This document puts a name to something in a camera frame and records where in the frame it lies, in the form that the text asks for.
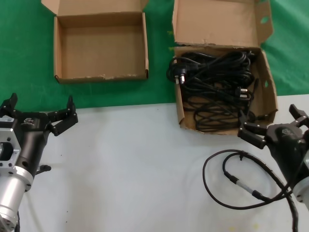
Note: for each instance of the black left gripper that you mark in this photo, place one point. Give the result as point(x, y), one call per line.
point(31, 135)

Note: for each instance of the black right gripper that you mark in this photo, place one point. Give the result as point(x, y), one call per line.
point(287, 145)

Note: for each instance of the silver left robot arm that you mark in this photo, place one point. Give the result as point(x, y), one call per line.
point(12, 191)

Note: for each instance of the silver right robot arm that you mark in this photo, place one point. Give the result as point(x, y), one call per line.
point(303, 191)

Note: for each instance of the shallow brown cardboard box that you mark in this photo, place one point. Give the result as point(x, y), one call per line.
point(101, 53)

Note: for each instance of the torn brown cardboard box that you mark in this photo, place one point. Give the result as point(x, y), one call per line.
point(217, 21)

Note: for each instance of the green cloth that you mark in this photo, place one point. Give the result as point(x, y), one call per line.
point(24, 48)

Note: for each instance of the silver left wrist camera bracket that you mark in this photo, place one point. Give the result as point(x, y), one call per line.
point(9, 135)

